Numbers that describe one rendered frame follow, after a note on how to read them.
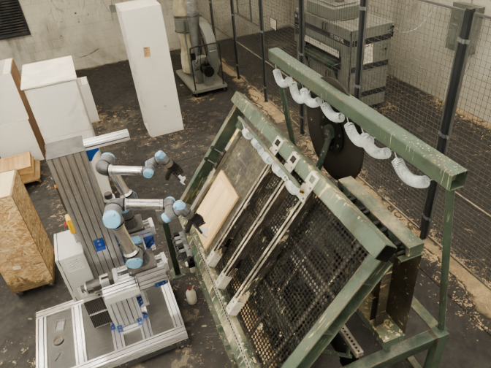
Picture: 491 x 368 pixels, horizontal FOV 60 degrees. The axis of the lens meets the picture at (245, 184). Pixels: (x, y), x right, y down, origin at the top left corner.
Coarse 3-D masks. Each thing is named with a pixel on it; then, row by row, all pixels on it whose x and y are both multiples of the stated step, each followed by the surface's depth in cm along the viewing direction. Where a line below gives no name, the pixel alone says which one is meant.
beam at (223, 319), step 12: (180, 216) 410; (192, 228) 385; (192, 240) 379; (204, 252) 359; (204, 276) 347; (216, 276) 338; (216, 300) 323; (228, 300) 318; (228, 324) 303; (228, 336) 299; (240, 336) 290; (240, 360) 281; (252, 360) 275
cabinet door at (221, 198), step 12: (216, 180) 381; (228, 180) 366; (216, 192) 376; (228, 192) 360; (204, 204) 387; (216, 204) 370; (228, 204) 354; (204, 216) 381; (216, 216) 364; (204, 228) 375; (216, 228) 358; (204, 240) 369
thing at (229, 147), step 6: (240, 132) 373; (234, 138) 374; (228, 144) 379; (234, 144) 376; (228, 150) 378; (222, 162) 382; (210, 174) 389; (216, 174) 386; (210, 180) 388; (204, 186) 392; (204, 192) 392; (198, 198) 395; (192, 204) 400; (198, 204) 397; (192, 210) 398
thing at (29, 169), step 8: (0, 160) 642; (8, 160) 641; (16, 160) 639; (24, 160) 637; (32, 160) 654; (0, 168) 622; (8, 168) 622; (16, 168) 619; (24, 168) 618; (32, 168) 634; (24, 176) 625; (32, 176) 630; (40, 176) 634
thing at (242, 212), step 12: (276, 156) 311; (264, 168) 318; (264, 180) 318; (252, 192) 322; (240, 204) 330; (252, 204) 326; (240, 216) 328; (228, 228) 335; (228, 240) 337; (216, 252) 339
